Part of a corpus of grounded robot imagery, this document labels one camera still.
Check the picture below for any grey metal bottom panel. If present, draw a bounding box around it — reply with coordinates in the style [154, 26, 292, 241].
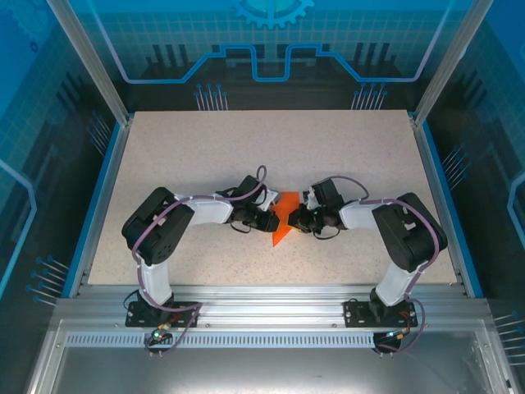
[24, 319, 520, 394]

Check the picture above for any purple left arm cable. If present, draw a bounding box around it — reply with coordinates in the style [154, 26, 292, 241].
[131, 164, 270, 358]

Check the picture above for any aluminium front frame rail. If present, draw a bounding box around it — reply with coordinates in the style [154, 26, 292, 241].
[55, 282, 491, 329]

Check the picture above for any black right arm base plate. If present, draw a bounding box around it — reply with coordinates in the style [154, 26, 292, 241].
[343, 298, 418, 329]

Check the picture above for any aluminium side rail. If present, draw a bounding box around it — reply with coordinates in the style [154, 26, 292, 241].
[409, 117, 468, 299]
[77, 117, 135, 299]

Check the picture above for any perforated metal cable tray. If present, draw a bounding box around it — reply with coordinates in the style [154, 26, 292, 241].
[65, 332, 381, 349]

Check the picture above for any blue side rail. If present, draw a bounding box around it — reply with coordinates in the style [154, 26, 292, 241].
[418, 121, 483, 299]
[67, 121, 126, 299]

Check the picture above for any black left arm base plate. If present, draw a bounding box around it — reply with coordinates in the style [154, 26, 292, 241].
[125, 300, 201, 329]

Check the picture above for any aluminium frame post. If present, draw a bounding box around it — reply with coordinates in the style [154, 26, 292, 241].
[45, 0, 135, 126]
[411, 0, 495, 126]

